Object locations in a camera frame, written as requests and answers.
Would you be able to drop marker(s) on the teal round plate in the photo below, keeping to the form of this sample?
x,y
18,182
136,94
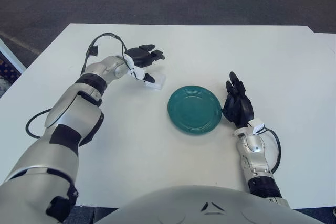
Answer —
x,y
194,110

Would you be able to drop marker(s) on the white side table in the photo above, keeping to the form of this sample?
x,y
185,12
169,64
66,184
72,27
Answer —
x,y
326,39

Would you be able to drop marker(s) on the white frame rail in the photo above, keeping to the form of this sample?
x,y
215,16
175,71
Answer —
x,y
11,56

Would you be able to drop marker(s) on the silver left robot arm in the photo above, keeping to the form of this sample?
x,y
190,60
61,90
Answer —
x,y
71,113

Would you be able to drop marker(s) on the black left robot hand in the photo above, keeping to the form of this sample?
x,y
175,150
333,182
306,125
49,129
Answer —
x,y
139,56

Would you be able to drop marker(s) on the white square charger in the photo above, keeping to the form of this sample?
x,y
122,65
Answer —
x,y
160,82

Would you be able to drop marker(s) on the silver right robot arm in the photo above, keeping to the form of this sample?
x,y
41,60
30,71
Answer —
x,y
256,155

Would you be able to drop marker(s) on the grey robot torso shell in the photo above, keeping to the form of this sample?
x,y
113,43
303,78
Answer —
x,y
210,208

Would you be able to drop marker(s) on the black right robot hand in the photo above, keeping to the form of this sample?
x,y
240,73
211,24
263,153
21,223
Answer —
x,y
240,108

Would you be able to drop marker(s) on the blue patterned mat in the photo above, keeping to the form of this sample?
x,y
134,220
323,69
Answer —
x,y
6,77

